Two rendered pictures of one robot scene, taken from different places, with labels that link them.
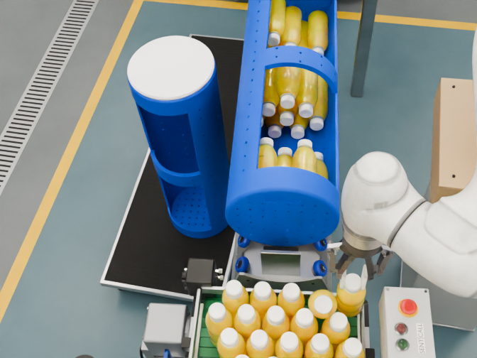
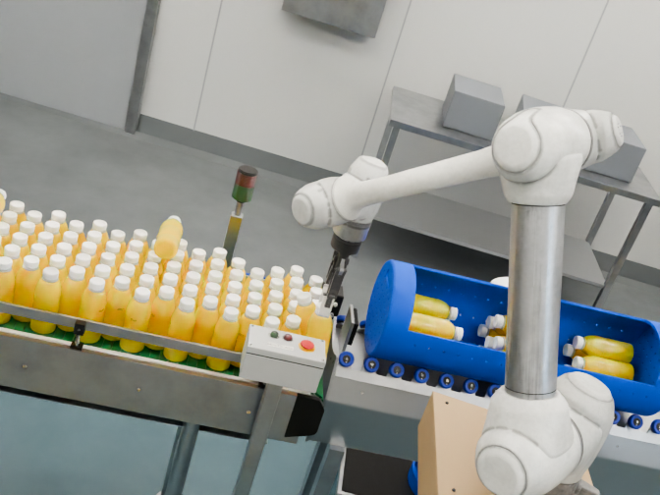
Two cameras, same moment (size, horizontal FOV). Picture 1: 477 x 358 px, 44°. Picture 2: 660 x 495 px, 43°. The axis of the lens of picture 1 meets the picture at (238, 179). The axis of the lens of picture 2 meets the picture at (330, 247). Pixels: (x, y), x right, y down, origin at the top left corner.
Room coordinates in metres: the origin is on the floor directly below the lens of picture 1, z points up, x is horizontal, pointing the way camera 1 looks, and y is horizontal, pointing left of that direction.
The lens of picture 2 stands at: (-0.13, -2.02, 2.28)
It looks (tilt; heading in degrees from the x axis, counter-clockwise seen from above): 26 degrees down; 70
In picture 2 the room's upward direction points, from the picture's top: 18 degrees clockwise
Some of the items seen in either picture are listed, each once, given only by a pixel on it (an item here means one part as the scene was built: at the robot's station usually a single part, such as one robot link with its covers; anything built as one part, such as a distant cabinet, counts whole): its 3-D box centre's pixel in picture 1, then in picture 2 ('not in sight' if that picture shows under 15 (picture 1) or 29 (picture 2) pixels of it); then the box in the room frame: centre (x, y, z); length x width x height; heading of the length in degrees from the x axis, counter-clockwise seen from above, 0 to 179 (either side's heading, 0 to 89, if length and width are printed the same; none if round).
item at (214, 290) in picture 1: (279, 293); not in sight; (0.61, -0.07, 0.96); 0.40 x 0.01 x 0.03; 80
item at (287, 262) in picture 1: (280, 260); (349, 331); (0.69, -0.09, 0.99); 0.10 x 0.02 x 0.12; 80
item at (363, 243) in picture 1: (365, 224); (352, 225); (0.54, -0.23, 1.40); 0.09 x 0.09 x 0.06
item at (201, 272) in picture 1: (203, 279); (328, 302); (0.68, 0.12, 0.95); 0.10 x 0.07 x 0.10; 80
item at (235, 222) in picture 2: not in sight; (201, 353); (0.37, 0.34, 0.55); 0.04 x 0.04 x 1.10; 80
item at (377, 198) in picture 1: (379, 196); (360, 188); (0.53, -0.24, 1.51); 0.13 x 0.11 x 0.16; 39
